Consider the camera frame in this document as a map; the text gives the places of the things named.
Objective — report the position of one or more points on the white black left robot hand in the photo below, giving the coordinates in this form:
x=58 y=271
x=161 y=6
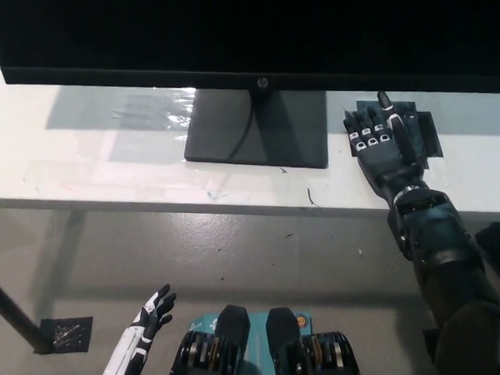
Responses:
x=137 y=340

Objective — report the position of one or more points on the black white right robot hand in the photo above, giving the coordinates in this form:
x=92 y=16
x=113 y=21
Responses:
x=384 y=160

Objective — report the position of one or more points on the black HP monitor with stand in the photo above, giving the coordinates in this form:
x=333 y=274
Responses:
x=240 y=29

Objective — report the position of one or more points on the black tape patch on desk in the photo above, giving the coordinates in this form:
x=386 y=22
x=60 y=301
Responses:
x=428 y=133

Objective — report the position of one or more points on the black desk leg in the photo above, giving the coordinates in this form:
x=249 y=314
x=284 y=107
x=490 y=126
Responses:
x=12 y=310

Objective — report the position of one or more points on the dark black bulky object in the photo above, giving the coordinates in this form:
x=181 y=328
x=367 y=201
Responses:
x=496 y=240

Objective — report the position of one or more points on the small teal tape scrap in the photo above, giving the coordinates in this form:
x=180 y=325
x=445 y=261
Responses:
x=211 y=194

